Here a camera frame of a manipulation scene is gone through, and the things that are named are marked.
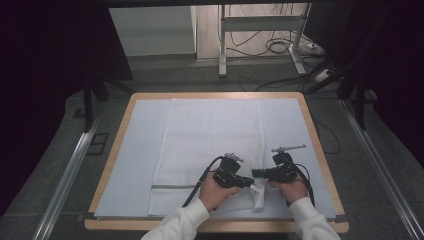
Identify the wooden table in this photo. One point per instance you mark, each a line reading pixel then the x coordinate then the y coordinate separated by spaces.
pixel 115 150

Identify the black metal stand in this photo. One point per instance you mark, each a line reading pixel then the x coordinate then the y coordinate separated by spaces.
pixel 88 103
pixel 360 106

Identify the white power strip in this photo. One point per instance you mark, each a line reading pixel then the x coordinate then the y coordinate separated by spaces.
pixel 322 75

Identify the white towel with grey stripe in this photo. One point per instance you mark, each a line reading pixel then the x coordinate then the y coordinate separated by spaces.
pixel 206 133

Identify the white metal desk frame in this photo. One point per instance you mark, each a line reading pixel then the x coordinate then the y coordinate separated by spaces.
pixel 260 23

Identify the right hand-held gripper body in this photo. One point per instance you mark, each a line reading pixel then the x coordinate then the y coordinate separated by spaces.
pixel 281 170

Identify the person's left hand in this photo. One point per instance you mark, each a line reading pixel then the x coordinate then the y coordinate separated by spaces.
pixel 213 195

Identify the aluminium floor rail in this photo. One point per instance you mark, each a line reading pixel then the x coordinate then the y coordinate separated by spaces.
pixel 66 180
pixel 380 170

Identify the person's right hand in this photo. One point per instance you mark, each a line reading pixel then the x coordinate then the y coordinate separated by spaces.
pixel 293 191

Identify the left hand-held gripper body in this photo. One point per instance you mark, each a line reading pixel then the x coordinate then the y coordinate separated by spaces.
pixel 228 171

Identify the white cabinet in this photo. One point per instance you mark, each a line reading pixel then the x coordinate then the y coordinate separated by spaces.
pixel 153 30

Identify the black floor socket plate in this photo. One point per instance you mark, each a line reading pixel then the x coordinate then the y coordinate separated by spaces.
pixel 98 143

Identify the black curtain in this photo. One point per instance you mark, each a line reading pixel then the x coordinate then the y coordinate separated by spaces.
pixel 393 66
pixel 50 66

